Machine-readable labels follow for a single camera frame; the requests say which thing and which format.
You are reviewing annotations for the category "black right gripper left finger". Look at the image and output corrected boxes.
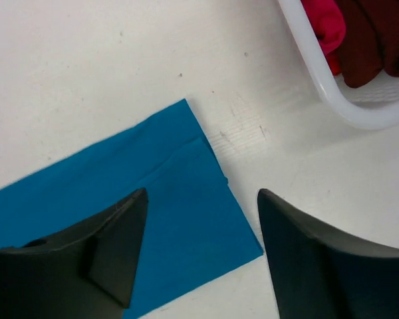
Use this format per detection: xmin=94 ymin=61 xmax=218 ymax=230
xmin=0 ymin=189 xmax=148 ymax=318

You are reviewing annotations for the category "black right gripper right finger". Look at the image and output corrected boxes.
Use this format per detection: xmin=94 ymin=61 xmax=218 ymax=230
xmin=257 ymin=189 xmax=399 ymax=318

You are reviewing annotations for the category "blue t shirt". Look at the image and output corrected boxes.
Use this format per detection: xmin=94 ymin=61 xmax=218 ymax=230
xmin=0 ymin=100 xmax=263 ymax=318

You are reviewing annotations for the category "white plastic laundry basket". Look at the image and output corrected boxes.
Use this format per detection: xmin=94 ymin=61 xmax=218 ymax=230
xmin=279 ymin=1 xmax=399 ymax=130

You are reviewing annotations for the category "dark red t shirt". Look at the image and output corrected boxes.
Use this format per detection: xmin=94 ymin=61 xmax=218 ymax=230
xmin=336 ymin=1 xmax=399 ymax=88

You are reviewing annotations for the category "pink t shirt in basket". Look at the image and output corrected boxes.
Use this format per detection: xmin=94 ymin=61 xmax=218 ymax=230
xmin=301 ymin=0 xmax=346 ymax=76

